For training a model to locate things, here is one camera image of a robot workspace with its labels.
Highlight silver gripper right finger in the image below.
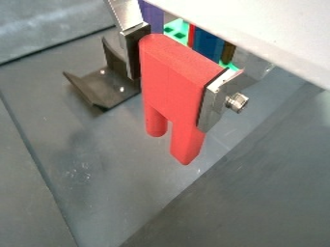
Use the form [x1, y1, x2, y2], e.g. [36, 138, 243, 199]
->
[196, 48, 275, 132]

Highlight red cylinder block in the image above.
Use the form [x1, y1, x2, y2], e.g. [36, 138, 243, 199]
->
[187, 23, 196, 48]

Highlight purple notched block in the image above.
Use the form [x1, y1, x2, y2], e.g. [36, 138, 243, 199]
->
[138, 0, 164, 34]

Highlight salmon two-legged square-circle block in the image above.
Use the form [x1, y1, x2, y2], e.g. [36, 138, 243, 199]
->
[139, 34, 223, 165]

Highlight dark blue octagonal prism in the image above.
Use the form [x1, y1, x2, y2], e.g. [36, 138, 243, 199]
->
[194, 27, 224, 63]

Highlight brown star block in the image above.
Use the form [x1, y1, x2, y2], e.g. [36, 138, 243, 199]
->
[220, 41, 236, 64]

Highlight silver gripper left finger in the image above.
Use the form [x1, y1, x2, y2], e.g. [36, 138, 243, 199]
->
[103, 0, 151, 80]

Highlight green shape-sorter board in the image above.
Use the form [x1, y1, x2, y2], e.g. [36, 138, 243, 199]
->
[164, 18, 238, 70]

